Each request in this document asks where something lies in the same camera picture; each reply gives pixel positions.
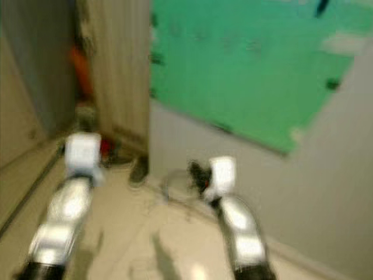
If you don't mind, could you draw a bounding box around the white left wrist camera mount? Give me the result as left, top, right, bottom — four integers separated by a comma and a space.
64, 132, 103, 179

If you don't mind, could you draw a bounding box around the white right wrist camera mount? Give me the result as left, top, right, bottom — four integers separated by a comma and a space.
203, 156, 237, 202

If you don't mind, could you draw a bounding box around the grey door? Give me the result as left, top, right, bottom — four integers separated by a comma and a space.
0, 0, 81, 138

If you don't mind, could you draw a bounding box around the green wall board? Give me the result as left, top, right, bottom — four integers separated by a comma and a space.
150, 0, 373, 156

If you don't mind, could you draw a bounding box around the dark shoe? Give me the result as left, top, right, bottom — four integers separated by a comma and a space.
129, 154, 150, 187

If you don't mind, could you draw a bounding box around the light wooden panel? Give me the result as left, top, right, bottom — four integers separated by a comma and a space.
78, 0, 153, 156

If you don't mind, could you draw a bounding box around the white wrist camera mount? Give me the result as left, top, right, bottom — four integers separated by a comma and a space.
203, 156, 237, 202
64, 132, 103, 179

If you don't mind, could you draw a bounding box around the black hanging object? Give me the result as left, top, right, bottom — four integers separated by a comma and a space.
314, 0, 330, 18

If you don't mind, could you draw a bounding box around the orange object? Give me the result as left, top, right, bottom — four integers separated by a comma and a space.
69, 45, 95, 99

